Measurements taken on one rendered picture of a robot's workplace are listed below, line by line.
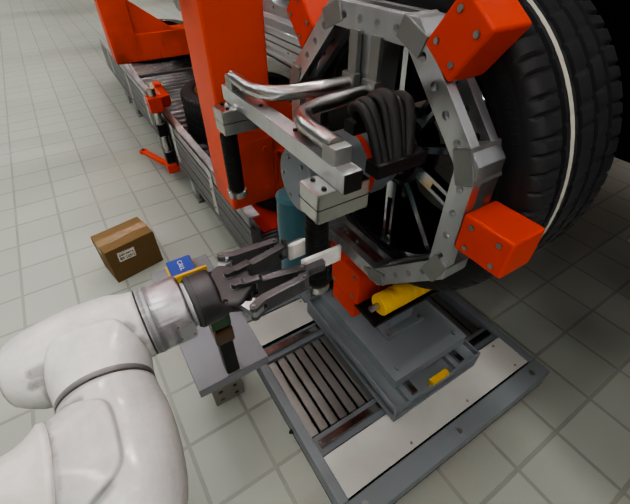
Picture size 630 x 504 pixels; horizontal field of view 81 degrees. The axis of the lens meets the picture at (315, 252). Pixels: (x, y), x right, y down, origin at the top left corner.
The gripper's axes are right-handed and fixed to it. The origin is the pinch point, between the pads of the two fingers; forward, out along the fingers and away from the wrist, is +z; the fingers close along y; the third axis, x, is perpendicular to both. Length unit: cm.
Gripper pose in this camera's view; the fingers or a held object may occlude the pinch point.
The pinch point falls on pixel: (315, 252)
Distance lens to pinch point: 58.9
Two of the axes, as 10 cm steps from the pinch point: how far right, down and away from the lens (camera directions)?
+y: 5.3, 5.6, -6.3
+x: 0.0, -7.5, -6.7
